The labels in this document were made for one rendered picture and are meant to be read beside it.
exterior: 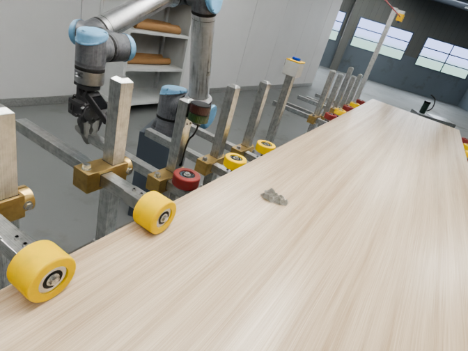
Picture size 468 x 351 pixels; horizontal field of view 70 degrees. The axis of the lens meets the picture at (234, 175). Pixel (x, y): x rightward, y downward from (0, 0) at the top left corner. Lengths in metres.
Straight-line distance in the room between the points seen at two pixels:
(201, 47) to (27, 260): 1.34
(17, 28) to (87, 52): 2.52
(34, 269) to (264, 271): 0.43
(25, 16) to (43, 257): 3.20
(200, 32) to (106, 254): 1.23
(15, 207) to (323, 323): 0.61
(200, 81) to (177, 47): 2.64
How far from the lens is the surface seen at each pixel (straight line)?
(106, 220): 0.93
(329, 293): 0.77
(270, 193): 1.01
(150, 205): 0.71
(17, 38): 3.67
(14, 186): 0.72
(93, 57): 1.16
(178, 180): 0.97
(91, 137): 1.24
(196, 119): 0.95
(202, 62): 1.75
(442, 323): 0.90
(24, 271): 0.58
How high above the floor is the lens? 1.37
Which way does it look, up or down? 26 degrees down
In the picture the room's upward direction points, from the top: 17 degrees clockwise
